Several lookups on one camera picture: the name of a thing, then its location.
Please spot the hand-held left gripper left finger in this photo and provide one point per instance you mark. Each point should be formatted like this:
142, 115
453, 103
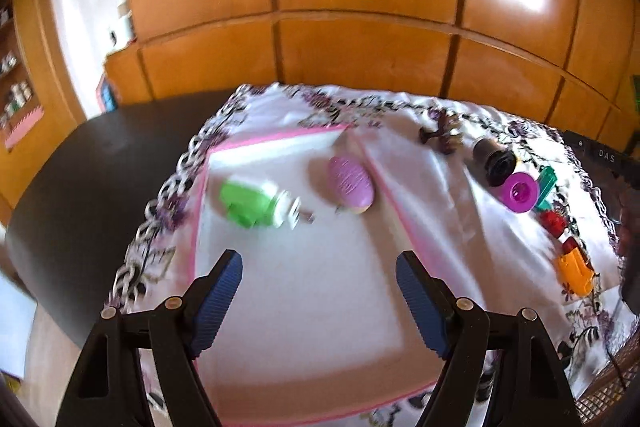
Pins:
215, 302

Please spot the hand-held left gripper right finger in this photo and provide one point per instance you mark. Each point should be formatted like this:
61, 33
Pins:
420, 302

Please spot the pink-edged white tray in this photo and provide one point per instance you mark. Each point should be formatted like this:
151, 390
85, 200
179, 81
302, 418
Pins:
300, 282

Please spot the red puzzle piece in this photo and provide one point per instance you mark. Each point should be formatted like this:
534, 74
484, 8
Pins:
552, 223

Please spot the orange toy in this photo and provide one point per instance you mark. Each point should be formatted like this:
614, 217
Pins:
575, 274

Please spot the floral embroidered white tablecloth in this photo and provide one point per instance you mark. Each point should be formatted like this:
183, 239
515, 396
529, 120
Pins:
440, 217

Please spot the green and white toy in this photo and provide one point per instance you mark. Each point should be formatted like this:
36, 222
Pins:
245, 202

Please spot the purple oval brush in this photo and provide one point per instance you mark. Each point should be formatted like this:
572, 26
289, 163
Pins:
350, 184

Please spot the black thread spool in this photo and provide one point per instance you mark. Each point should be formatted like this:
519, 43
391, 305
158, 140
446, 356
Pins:
492, 159

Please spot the teal plastic piece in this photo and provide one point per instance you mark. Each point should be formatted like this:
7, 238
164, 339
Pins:
546, 187

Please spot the woven wicker chair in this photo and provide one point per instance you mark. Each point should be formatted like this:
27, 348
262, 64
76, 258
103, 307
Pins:
610, 397

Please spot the black device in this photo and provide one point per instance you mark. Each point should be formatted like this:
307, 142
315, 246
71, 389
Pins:
595, 152

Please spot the pink and blue box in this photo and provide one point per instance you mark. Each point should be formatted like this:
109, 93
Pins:
106, 94

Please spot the wooden wall shelf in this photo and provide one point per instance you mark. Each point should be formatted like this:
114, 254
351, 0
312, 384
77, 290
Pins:
15, 92

